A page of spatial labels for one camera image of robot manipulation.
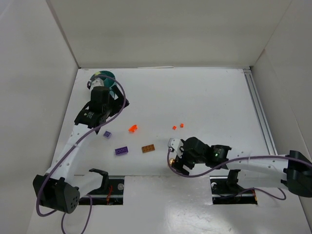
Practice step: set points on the purple long lego brick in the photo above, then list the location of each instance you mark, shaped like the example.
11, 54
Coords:
121, 151

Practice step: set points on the teal round divided container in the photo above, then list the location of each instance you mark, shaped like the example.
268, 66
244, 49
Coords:
108, 78

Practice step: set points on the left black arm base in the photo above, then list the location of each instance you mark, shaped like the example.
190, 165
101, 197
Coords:
111, 189

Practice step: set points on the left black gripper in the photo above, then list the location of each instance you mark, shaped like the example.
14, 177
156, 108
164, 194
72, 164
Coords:
117, 98

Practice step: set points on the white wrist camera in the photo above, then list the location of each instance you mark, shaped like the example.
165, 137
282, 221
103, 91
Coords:
95, 82
175, 145

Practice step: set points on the aluminium rail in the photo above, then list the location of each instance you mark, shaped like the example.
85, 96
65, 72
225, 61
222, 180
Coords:
263, 123

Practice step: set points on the small purple square lego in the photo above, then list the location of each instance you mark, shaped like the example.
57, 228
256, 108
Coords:
107, 134

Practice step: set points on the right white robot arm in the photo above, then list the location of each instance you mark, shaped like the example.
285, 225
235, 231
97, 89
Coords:
292, 171

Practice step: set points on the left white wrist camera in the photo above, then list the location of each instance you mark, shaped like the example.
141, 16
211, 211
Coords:
95, 82

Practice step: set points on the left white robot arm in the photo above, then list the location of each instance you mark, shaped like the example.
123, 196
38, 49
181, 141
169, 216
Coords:
58, 189

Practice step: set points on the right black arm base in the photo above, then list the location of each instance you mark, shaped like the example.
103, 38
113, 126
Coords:
225, 190

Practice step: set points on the red orange lego piece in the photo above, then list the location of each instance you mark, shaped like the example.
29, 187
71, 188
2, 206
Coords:
133, 128

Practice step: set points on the brown flat lego plate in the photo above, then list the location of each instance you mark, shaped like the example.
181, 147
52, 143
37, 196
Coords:
148, 148

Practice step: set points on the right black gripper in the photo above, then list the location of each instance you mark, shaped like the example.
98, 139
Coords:
183, 160

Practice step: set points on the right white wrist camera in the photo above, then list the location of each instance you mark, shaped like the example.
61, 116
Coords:
175, 145

